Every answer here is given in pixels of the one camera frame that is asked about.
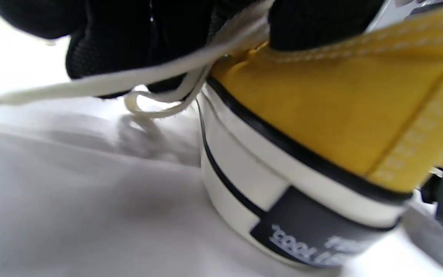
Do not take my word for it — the person's left hand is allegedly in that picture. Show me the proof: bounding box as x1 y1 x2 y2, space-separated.
0 0 384 99

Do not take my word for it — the yellow canvas shoe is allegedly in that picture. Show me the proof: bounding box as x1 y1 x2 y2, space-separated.
197 4 443 270

